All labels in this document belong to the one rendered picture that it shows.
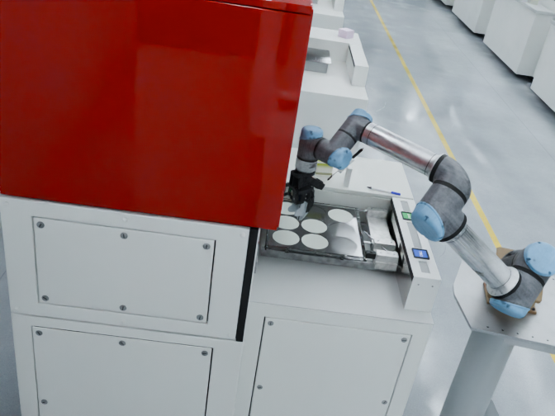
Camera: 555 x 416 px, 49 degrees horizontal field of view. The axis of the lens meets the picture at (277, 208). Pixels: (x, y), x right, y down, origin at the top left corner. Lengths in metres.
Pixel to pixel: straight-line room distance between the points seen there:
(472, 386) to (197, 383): 1.10
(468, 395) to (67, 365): 1.50
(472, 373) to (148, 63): 1.70
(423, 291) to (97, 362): 1.08
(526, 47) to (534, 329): 6.62
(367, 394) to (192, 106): 1.29
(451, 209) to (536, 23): 6.85
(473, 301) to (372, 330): 0.41
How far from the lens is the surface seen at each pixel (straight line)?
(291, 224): 2.32
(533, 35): 8.65
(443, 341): 3.44
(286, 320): 2.09
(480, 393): 2.60
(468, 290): 2.37
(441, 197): 1.87
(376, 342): 2.17
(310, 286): 2.16
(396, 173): 2.75
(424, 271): 2.13
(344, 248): 2.25
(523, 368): 3.49
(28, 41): 1.58
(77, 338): 1.99
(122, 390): 2.10
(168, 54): 1.49
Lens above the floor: 2.09
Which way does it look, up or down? 30 degrees down
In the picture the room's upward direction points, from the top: 9 degrees clockwise
